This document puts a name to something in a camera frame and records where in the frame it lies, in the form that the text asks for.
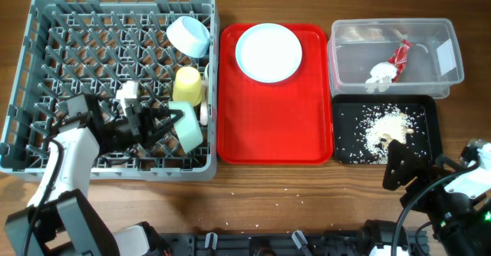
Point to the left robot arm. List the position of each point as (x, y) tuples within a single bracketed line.
[(58, 219)]

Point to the white paper napkin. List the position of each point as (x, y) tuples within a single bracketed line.
[(381, 75)]

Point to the red snack wrapper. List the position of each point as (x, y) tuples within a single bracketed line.
[(399, 59)]

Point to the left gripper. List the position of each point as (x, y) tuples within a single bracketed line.
[(143, 133)]

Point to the rice and food scraps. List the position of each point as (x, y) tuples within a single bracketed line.
[(363, 131)]

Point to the light blue small bowl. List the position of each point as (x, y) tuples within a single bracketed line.
[(189, 36)]

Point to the light green bowl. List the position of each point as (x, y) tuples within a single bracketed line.
[(187, 127)]

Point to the clear plastic waste bin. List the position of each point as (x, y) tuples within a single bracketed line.
[(356, 46)]

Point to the grey plastic dishwasher rack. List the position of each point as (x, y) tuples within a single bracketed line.
[(73, 47)]

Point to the light blue plate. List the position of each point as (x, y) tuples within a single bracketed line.
[(268, 53)]

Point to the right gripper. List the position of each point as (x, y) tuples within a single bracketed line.
[(413, 166)]

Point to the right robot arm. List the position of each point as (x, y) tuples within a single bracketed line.
[(451, 194)]

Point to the yellow plastic cup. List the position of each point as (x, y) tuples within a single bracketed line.
[(187, 86)]

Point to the white plastic spoon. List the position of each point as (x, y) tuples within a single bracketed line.
[(206, 78)]

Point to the white plastic fork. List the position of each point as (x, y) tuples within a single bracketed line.
[(203, 107)]

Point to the red plastic serving tray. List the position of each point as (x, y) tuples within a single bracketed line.
[(285, 123)]

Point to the black plastic waste tray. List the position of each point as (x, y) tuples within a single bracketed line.
[(427, 102)]

